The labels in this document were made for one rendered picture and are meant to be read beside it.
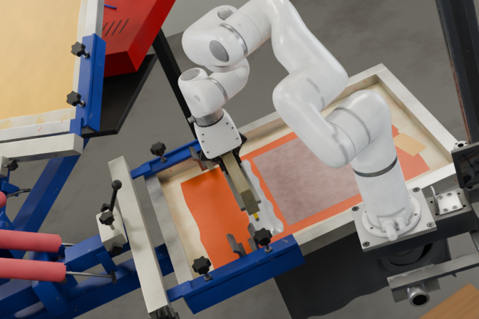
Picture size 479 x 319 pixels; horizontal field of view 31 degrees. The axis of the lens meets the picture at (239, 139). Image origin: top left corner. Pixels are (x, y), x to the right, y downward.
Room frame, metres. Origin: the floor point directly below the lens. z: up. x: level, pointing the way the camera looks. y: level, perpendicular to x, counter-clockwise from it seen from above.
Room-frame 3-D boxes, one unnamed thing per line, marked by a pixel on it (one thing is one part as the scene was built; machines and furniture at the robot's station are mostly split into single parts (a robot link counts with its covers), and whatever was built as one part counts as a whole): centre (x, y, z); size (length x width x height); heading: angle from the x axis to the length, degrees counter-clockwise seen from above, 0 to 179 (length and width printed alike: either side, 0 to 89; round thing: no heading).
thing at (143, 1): (3.08, 0.30, 1.06); 0.61 x 0.46 x 0.12; 153
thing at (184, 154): (2.13, 0.15, 0.98); 0.30 x 0.05 x 0.07; 93
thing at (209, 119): (1.86, 0.05, 1.26); 0.09 x 0.07 x 0.03; 93
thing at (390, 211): (1.36, -0.23, 1.21); 0.16 x 0.13 x 0.15; 171
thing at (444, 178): (1.87, -0.11, 0.97); 0.79 x 0.58 x 0.04; 93
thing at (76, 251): (1.84, 0.46, 1.02); 0.17 x 0.06 x 0.05; 93
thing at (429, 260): (1.69, -0.17, 0.77); 0.46 x 0.09 x 0.36; 93
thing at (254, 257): (1.58, 0.12, 0.98); 0.30 x 0.05 x 0.07; 93
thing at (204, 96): (1.82, 0.04, 1.33); 0.15 x 0.10 x 0.11; 30
